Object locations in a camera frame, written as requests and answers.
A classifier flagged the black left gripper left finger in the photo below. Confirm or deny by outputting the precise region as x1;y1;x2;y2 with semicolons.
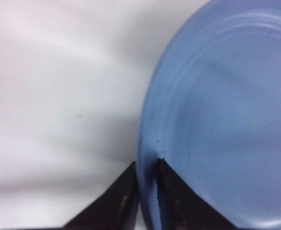
61;162;138;230

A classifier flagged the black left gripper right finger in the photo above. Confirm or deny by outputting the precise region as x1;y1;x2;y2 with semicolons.
156;159;237;230

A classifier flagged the blue round plate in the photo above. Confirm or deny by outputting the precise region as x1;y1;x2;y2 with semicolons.
136;0;281;230

